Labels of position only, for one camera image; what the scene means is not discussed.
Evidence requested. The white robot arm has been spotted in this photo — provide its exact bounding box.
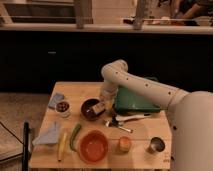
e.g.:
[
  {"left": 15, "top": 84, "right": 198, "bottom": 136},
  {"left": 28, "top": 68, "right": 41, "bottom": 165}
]
[{"left": 100, "top": 60, "right": 213, "bottom": 171}]

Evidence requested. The light rectangular eraser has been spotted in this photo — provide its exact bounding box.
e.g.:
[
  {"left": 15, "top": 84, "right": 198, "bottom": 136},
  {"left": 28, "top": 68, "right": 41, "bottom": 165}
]
[{"left": 92, "top": 103, "right": 105, "bottom": 114}]

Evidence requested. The orange round fruit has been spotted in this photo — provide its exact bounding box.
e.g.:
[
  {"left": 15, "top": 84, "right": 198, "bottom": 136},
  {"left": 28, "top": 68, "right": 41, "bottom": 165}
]
[{"left": 119, "top": 136, "right": 132, "bottom": 153}]

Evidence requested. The white spoon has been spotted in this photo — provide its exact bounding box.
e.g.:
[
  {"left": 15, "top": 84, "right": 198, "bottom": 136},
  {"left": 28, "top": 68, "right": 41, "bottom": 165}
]
[{"left": 115, "top": 114, "right": 151, "bottom": 122}]

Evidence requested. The orange bowl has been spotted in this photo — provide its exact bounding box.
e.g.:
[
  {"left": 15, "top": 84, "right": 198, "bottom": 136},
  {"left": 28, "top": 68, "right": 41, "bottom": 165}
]
[{"left": 78, "top": 130, "right": 108, "bottom": 164}]

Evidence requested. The black pole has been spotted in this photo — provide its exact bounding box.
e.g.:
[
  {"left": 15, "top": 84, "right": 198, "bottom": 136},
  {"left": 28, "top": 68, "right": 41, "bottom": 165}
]
[{"left": 22, "top": 122, "right": 30, "bottom": 171}]

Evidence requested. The metal cup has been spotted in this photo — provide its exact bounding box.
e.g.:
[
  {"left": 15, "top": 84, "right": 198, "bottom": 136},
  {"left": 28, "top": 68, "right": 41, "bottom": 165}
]
[{"left": 147, "top": 137, "right": 165, "bottom": 154}]

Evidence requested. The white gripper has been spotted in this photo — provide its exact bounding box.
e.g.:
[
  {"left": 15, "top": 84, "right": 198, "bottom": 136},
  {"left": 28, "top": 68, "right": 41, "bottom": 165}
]
[{"left": 100, "top": 88, "right": 116, "bottom": 110}]

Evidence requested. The purple bowl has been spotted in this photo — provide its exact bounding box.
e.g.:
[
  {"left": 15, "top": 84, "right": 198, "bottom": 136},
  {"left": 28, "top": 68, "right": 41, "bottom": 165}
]
[{"left": 81, "top": 99, "right": 105, "bottom": 121}]

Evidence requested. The green tray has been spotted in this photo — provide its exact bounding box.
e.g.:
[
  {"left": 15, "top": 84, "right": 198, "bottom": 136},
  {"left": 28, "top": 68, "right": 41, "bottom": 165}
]
[{"left": 114, "top": 86, "right": 161, "bottom": 113}]

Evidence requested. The grey blue cloth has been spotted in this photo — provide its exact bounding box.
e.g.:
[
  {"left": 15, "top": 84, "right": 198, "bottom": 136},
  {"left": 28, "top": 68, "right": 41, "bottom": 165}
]
[{"left": 32, "top": 122, "right": 60, "bottom": 145}]

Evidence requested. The green pepper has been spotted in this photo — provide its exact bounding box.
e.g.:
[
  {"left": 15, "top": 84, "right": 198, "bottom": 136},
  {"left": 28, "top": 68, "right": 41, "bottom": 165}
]
[{"left": 69, "top": 123, "right": 82, "bottom": 152}]

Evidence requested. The white cup with dark contents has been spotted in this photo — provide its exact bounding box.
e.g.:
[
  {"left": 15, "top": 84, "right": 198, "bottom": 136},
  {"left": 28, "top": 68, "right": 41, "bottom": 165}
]
[{"left": 55, "top": 101, "right": 70, "bottom": 118}]

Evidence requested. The wooden table board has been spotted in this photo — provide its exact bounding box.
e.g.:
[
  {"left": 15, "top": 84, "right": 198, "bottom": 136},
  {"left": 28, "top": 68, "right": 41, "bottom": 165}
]
[{"left": 30, "top": 82, "right": 171, "bottom": 169}]

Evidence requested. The yellow corn cob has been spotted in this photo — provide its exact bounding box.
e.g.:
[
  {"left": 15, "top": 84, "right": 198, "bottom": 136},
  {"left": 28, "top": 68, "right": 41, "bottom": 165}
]
[{"left": 57, "top": 132, "right": 68, "bottom": 162}]

